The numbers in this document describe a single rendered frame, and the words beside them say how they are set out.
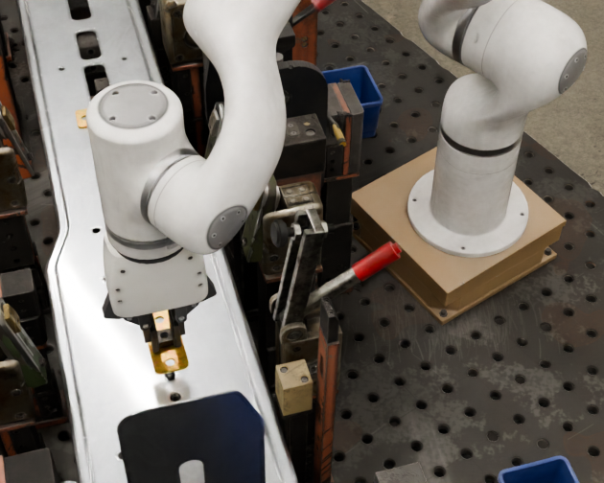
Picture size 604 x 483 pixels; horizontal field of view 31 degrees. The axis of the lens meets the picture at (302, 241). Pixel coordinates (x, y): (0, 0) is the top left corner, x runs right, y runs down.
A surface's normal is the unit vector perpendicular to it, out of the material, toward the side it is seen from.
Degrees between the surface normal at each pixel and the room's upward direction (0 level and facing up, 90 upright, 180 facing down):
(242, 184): 78
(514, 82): 89
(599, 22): 0
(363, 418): 0
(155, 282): 91
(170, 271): 91
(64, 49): 0
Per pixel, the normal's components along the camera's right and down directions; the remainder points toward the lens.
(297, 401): 0.28, 0.72
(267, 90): 0.84, -0.25
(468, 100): -0.56, -0.54
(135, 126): 0.03, -0.60
